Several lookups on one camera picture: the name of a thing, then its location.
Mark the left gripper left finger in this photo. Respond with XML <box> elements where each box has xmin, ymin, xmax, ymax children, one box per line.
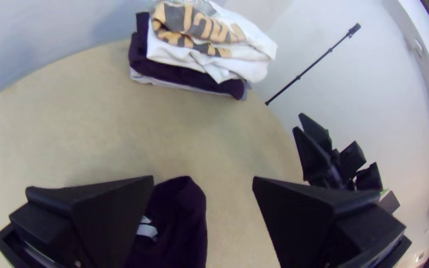
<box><xmin>8</xmin><ymin>175</ymin><xmax>155</xmax><ymax>268</ymax></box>

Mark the pile of folded clothes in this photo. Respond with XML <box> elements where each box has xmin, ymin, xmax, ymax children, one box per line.
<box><xmin>128</xmin><ymin>0</ymin><xmax>278</xmax><ymax>101</ymax></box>

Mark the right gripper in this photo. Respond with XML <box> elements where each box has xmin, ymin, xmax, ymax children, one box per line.
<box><xmin>292</xmin><ymin>113</ymin><xmax>383</xmax><ymax>191</ymax></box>

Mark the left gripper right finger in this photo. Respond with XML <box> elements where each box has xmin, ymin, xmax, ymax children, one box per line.
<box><xmin>252</xmin><ymin>176</ymin><xmax>406</xmax><ymax>268</ymax></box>

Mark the black t-shirt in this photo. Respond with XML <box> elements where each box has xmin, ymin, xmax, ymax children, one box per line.
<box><xmin>125</xmin><ymin>176</ymin><xmax>208</xmax><ymax>268</ymax></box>

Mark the black tripod stand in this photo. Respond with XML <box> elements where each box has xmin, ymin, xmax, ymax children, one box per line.
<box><xmin>265</xmin><ymin>23</ymin><xmax>362</xmax><ymax>106</ymax></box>

